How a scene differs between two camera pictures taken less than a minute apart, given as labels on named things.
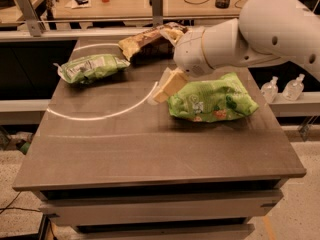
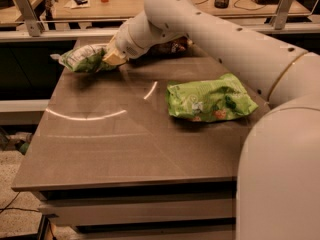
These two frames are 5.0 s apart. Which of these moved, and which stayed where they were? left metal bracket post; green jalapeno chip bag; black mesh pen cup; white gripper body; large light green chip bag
Moved: green jalapeno chip bag; white gripper body
Stayed: black mesh pen cup; large light green chip bag; left metal bracket post
